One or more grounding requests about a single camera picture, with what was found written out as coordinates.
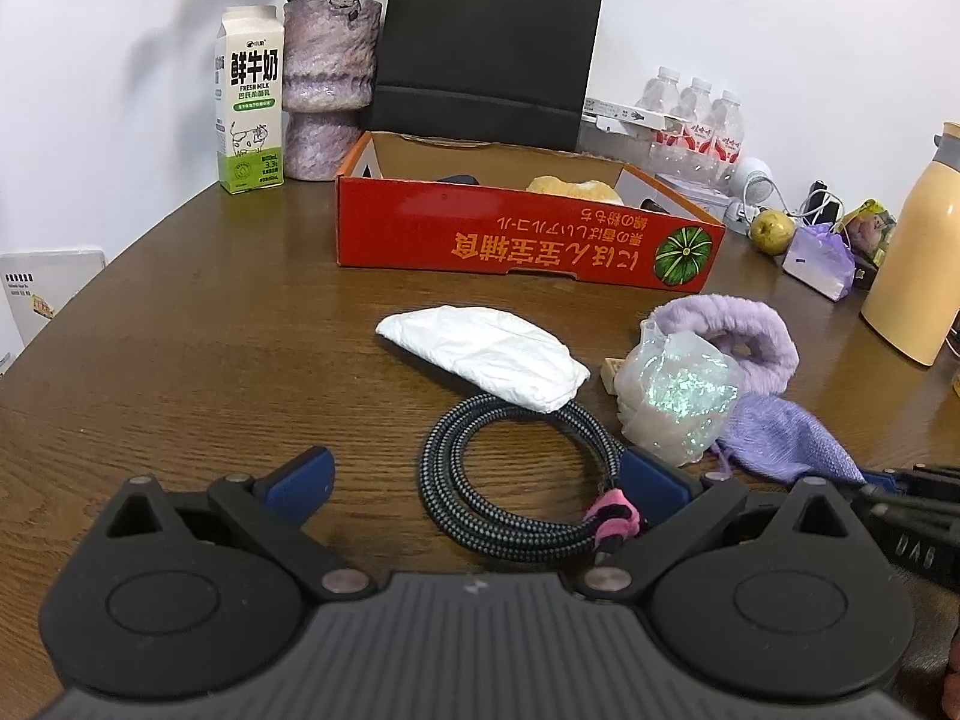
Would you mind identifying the purple woven pouch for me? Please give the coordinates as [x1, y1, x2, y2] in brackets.
[709, 394, 868, 487]

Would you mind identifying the black paper bag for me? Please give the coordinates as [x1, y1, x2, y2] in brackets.
[364, 0, 608, 155]

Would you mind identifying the iridescent plastic bag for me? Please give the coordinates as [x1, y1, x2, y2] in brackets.
[615, 319, 743, 470]

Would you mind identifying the clear water bottle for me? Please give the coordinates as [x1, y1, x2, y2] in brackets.
[709, 90, 746, 181]
[636, 66, 683, 166]
[677, 77, 715, 173]

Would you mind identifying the black braided cable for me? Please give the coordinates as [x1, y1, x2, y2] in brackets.
[420, 392, 643, 568]

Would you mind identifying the purple plastic bag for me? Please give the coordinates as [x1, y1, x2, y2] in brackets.
[782, 223, 856, 302]

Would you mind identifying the small white fan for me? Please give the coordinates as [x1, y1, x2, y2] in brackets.
[731, 156, 781, 223]

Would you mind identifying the yellow thermos jug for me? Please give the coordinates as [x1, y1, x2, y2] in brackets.
[860, 120, 960, 368]

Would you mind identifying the white pad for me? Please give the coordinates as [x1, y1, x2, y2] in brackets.
[375, 305, 593, 414]

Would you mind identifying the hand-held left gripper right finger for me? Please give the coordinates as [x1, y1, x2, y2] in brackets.
[576, 448, 863, 601]

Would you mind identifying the white yellow plush toy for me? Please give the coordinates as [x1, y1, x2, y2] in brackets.
[525, 175, 623, 206]

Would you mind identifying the white printed carton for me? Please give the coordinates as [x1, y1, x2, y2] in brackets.
[0, 247, 106, 377]

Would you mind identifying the white green milk carton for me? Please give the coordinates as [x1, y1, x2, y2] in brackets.
[214, 5, 287, 196]

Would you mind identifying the green pear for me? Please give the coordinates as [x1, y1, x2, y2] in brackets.
[750, 208, 796, 254]

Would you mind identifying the red cardboard box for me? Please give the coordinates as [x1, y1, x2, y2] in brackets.
[334, 130, 727, 293]

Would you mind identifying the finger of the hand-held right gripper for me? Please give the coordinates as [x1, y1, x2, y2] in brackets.
[855, 491, 960, 520]
[861, 467, 960, 494]

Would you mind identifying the colourful snack packet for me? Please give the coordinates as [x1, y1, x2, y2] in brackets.
[836, 199, 898, 272]

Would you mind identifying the white tin box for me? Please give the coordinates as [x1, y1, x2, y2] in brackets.
[656, 172, 740, 223]

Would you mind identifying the purple textured vase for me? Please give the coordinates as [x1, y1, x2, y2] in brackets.
[281, 0, 383, 182]

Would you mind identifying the white flat box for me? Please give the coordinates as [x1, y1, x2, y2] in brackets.
[581, 96, 676, 133]

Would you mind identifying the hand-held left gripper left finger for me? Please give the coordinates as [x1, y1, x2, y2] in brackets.
[105, 447, 378, 602]

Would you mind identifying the white charging cable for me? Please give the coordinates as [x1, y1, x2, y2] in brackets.
[772, 187, 845, 230]

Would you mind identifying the purple fluffy headband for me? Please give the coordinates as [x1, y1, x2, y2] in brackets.
[649, 295, 800, 398]

